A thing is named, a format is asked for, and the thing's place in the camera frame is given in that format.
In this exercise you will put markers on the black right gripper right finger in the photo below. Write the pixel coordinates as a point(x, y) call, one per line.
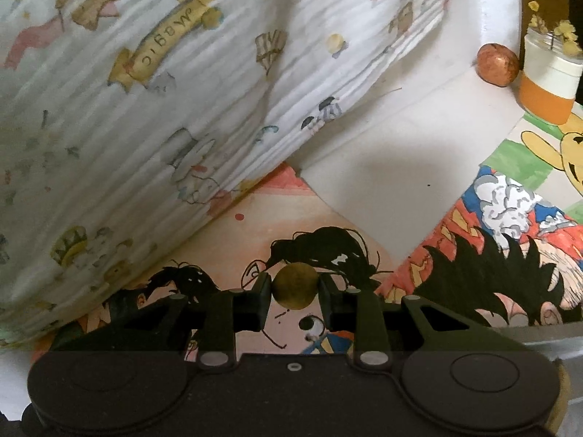
point(385, 333)

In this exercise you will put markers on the anime boys drawing paper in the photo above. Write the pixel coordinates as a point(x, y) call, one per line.
point(280, 221)

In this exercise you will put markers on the white cartoon print cloth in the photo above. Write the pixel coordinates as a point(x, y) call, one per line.
point(127, 125)

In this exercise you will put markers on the colourful anime collage paper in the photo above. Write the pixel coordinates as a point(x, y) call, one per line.
point(502, 256)

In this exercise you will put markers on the winnie pooh drawing paper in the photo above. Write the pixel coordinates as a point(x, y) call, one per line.
point(545, 158)

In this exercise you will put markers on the brown round ornament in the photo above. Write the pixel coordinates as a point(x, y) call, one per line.
point(497, 65)

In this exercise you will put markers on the orange white jar with flowers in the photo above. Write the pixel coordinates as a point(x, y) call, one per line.
point(552, 68)

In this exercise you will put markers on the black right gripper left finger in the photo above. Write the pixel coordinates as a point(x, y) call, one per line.
point(171, 323)

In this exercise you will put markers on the metal tray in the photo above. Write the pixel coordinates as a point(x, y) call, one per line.
point(562, 341)

